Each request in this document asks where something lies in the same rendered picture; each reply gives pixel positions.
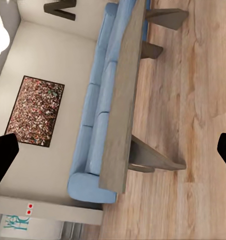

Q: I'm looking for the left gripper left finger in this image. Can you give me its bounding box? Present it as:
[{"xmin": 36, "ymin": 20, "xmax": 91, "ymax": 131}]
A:
[{"xmin": 0, "ymin": 133, "xmax": 19, "ymax": 182}]

